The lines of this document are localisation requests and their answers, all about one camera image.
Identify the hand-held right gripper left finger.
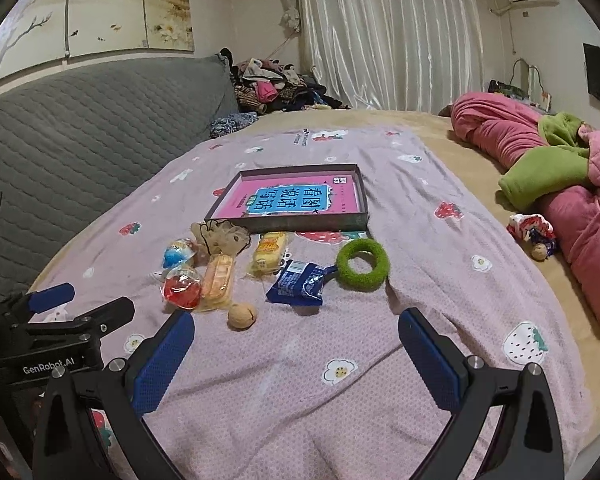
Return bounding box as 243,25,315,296
32,308,196,480

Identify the grey quilted headboard cover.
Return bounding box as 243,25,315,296
0,54,241,301

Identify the red white cloth doll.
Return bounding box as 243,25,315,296
507,212,558,256

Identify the oval vanity mirror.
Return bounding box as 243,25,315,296
511,58,542,99

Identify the red jelly cup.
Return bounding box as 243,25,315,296
161,266,203,311

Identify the green fleece blanket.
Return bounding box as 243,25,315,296
499,112,593,211

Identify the pink quilt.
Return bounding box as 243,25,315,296
450,91,600,328

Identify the orange snack packet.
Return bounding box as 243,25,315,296
196,253,237,313

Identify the flower wall poster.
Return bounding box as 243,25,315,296
0,0,197,91

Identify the pink strawberry printed blanket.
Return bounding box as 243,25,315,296
27,127,588,480

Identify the blue snack packet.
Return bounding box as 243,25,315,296
266,259,338,307

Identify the pink picture book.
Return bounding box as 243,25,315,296
215,176,359,217

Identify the green fuzzy ring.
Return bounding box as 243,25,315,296
336,239,391,291

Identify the shallow dark cardboard box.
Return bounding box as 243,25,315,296
203,163,371,234

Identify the yellow rice cracker packet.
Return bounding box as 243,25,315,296
247,231,293,277

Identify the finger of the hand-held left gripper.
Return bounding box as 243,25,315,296
0,282,76,328
11,296,136,346

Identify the blue jelly cup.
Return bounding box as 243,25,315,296
161,238,198,271

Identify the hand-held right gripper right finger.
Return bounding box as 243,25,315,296
397,307,566,480

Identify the pile of clothes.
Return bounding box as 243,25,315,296
219,47,353,115

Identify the blue patterned cloth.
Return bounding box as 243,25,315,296
209,111,258,139

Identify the white sheer curtain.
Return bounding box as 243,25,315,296
272,0,486,113

